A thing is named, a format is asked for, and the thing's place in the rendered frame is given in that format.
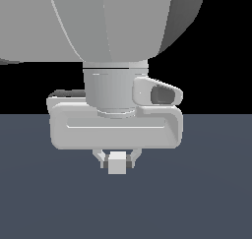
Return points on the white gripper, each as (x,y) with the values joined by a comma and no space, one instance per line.
(114,131)

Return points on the white charger block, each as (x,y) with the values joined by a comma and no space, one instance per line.
(117,163)

